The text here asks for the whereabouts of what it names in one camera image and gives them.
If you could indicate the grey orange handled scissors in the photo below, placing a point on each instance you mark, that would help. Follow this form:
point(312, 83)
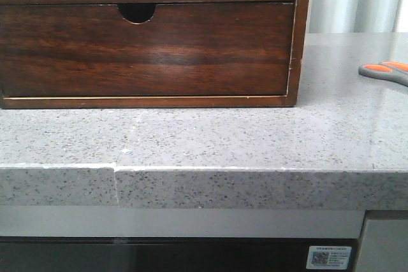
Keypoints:
point(389, 71)

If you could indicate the lower wooden drawer front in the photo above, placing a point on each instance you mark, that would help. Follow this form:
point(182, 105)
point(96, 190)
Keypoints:
point(206, 49)

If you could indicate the dark wooden drawer cabinet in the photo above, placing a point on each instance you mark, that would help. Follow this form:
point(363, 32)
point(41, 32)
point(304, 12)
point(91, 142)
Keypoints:
point(138, 13)

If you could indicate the white QR code sticker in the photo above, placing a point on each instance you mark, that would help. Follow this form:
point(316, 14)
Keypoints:
point(328, 257)

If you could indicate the grey cabinet door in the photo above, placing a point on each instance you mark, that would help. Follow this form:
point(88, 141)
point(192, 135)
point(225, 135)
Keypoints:
point(383, 244)

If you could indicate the black appliance under counter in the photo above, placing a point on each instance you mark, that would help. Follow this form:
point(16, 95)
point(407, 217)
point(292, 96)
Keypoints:
point(163, 254)

